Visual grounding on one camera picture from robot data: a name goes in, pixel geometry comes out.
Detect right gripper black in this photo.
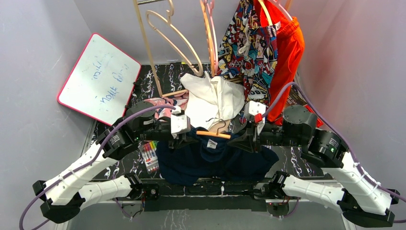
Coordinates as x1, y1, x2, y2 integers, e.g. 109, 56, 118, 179
227, 118, 305, 153

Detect navy blue shorts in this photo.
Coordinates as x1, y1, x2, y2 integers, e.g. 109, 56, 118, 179
156, 127, 279, 186

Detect orange hanger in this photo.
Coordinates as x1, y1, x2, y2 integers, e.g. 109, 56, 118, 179
196, 117, 231, 139

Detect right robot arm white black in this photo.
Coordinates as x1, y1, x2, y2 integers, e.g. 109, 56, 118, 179
229, 101, 399, 228

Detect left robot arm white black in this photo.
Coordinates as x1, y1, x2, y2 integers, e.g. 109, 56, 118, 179
33, 102, 193, 224

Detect beige shorts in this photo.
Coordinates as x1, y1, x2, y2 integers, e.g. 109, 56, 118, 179
209, 120, 231, 133

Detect pink patterned shorts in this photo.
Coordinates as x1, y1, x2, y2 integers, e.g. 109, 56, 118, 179
144, 90, 190, 121

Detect white shorts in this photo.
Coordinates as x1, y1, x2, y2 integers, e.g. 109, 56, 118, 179
180, 72, 245, 130

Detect comic print shorts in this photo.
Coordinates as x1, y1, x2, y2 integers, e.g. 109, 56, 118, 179
217, 0, 281, 105

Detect orange shorts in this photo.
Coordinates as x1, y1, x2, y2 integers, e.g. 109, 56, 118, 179
252, 0, 305, 126

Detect yellow hanger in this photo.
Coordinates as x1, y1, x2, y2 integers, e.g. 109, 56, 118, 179
258, 0, 273, 26

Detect beige wooden hanger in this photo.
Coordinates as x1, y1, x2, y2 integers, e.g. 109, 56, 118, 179
146, 0, 204, 77

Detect pink hanger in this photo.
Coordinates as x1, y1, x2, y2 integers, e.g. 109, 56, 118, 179
200, 0, 219, 77

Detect colour marker pack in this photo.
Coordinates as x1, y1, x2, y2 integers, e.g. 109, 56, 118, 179
139, 141, 159, 174

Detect dark book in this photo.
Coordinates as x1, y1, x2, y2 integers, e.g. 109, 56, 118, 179
285, 86, 307, 107

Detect red plastic bin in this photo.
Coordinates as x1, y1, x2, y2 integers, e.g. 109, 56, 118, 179
316, 116, 324, 128

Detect pink framed whiteboard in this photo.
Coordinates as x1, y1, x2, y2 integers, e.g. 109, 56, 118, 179
57, 33, 141, 125

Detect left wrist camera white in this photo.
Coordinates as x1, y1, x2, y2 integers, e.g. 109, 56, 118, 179
170, 106, 191, 139

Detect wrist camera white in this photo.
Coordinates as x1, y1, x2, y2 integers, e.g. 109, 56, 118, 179
170, 106, 191, 139
243, 101, 267, 134

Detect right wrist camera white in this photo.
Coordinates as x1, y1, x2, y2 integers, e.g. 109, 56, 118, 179
243, 101, 267, 134

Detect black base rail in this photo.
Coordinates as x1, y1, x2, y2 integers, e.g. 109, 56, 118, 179
63, 177, 321, 213

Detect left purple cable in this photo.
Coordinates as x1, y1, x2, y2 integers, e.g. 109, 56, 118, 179
19, 104, 178, 230

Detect wooden rack frame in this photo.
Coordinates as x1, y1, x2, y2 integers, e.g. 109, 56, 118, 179
132, 0, 187, 97

